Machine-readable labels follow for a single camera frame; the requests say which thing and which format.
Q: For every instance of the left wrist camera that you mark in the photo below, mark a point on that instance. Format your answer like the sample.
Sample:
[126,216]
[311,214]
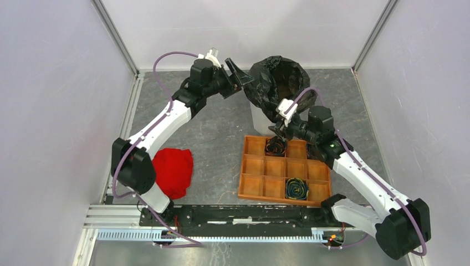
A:
[211,56]

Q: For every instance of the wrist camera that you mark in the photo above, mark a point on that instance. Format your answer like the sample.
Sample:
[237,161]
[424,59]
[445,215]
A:
[211,56]
[286,110]

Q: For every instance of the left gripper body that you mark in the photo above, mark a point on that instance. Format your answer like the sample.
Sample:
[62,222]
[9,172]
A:
[227,85]

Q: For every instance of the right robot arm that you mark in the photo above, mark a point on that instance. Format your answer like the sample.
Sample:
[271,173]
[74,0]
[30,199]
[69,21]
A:
[399,225]

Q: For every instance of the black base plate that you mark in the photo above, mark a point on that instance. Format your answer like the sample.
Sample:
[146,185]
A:
[247,220]

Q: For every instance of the white slotted cable duct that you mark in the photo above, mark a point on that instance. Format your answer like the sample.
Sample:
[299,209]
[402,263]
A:
[156,235]

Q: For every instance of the wooden compartment tray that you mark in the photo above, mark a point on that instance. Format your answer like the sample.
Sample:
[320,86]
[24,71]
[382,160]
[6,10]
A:
[262,177]

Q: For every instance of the red cloth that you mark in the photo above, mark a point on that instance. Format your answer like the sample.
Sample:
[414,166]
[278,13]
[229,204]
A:
[174,170]

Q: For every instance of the white trash bin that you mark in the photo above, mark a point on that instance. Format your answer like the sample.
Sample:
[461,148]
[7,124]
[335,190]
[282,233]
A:
[260,122]

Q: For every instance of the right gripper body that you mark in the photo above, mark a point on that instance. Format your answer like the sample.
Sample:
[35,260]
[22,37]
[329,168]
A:
[297,128]

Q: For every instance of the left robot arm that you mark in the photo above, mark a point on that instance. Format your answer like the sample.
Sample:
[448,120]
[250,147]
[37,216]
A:
[131,159]

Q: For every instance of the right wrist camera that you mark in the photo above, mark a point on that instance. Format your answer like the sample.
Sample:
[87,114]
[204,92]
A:
[286,110]

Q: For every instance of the rolled sock yellow blue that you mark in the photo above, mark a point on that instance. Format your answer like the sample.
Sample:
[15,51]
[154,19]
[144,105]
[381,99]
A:
[296,189]

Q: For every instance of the rolled sock orange stripes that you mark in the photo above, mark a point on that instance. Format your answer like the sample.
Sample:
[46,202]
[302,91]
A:
[276,147]

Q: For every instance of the black trash bag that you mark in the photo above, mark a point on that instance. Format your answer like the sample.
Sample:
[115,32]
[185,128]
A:
[275,78]

